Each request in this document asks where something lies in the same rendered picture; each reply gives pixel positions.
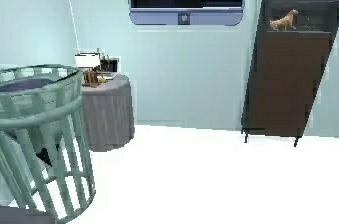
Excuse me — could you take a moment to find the silver laptop computer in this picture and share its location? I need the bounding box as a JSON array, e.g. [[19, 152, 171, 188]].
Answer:
[[97, 57, 121, 81]]

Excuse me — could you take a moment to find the grey draped round table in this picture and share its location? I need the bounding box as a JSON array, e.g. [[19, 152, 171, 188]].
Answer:
[[80, 73, 136, 153]]

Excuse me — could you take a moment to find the brown wooden rack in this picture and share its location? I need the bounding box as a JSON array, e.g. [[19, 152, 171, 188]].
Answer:
[[82, 69, 101, 88]]

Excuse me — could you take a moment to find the blue framed television set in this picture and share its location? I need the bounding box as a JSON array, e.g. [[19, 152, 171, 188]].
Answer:
[[128, 0, 245, 27]]

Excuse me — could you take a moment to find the pale green slatted round chair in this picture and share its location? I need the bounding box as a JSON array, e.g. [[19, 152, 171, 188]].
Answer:
[[0, 64, 97, 224]]

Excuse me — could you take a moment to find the dark brown tall cabinet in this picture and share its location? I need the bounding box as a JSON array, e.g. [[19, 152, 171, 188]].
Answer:
[[240, 0, 339, 148]]

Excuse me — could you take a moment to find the tan dog figurine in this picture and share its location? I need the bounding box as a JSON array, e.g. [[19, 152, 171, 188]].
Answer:
[[269, 8, 300, 33]]

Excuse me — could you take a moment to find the purple seat cushion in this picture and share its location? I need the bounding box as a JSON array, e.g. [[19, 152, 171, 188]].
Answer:
[[0, 78, 55, 93]]

